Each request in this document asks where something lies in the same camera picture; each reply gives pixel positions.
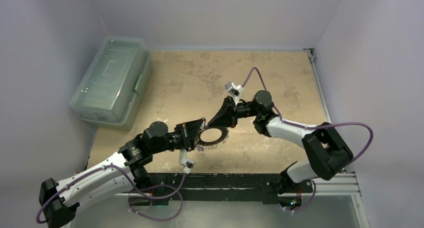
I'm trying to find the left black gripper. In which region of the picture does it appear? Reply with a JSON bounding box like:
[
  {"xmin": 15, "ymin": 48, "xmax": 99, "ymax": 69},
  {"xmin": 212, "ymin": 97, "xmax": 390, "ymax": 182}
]
[{"xmin": 151, "ymin": 118, "xmax": 202, "ymax": 154}]

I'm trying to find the large keyring with keys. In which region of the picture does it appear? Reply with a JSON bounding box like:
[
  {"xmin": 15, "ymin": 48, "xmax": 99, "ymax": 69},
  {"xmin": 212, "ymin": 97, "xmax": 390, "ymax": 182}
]
[{"xmin": 196, "ymin": 127, "xmax": 229, "ymax": 152}]

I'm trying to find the translucent green plastic storage box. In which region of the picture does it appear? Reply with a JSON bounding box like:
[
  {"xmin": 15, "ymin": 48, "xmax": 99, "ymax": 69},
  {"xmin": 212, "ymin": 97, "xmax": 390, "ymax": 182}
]
[{"xmin": 70, "ymin": 36, "xmax": 153, "ymax": 130}]

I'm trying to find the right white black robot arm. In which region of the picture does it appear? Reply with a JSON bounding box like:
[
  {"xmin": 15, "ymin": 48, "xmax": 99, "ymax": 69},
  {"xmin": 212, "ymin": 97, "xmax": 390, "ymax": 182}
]
[{"xmin": 207, "ymin": 90, "xmax": 354, "ymax": 191}]

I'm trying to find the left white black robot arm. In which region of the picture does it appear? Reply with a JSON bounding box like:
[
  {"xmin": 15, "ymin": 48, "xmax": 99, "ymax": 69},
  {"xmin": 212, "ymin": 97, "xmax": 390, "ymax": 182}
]
[{"xmin": 35, "ymin": 118, "xmax": 206, "ymax": 227}]

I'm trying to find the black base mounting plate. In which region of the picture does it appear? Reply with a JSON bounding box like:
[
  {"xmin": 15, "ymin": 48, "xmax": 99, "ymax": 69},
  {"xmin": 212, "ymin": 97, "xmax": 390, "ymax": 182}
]
[{"xmin": 134, "ymin": 173, "xmax": 315, "ymax": 207}]

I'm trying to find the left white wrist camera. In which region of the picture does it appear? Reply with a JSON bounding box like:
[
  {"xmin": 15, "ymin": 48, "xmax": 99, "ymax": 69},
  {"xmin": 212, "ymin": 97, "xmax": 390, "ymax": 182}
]
[{"xmin": 178, "ymin": 150, "xmax": 196, "ymax": 174}]

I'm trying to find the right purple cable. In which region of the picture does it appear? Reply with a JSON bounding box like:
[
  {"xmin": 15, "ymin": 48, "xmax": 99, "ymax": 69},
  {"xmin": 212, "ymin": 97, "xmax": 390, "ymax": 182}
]
[{"xmin": 241, "ymin": 66, "xmax": 375, "ymax": 214}]

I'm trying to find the aluminium frame rail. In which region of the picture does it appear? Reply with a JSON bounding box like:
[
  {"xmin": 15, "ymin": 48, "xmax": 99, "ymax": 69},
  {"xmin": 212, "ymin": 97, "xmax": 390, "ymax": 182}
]
[{"xmin": 58, "ymin": 49, "xmax": 370, "ymax": 228}]

